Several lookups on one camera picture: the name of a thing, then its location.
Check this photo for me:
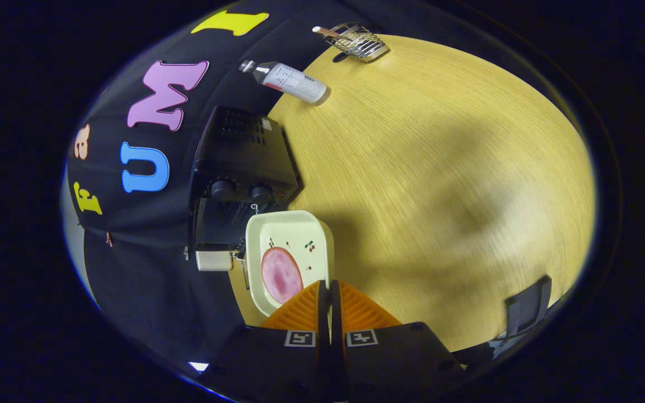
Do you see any wooden stick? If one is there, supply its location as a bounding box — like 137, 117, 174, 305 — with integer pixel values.
312, 26, 351, 41

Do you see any cream square plate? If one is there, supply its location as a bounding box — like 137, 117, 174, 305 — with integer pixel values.
245, 210, 335, 317

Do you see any clear plastic bottle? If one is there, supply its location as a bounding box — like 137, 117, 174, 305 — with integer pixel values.
239, 60, 328, 105

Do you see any black toaster oven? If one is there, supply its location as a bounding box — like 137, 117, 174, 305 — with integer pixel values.
188, 105, 301, 252

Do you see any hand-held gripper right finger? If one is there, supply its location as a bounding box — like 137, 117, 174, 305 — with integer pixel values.
331, 280, 467, 403

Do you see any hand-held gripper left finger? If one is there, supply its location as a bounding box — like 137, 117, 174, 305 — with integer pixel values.
205, 280, 332, 403

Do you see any pink ham slice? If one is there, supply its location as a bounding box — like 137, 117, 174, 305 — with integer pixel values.
261, 247, 304, 304

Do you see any metal wire rack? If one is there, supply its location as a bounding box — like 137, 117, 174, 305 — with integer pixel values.
331, 22, 390, 63

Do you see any white toaster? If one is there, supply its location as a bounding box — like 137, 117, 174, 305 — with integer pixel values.
195, 251, 233, 272

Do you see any black backdrop cloth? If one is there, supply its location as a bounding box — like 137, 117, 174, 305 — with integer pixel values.
65, 0, 345, 381

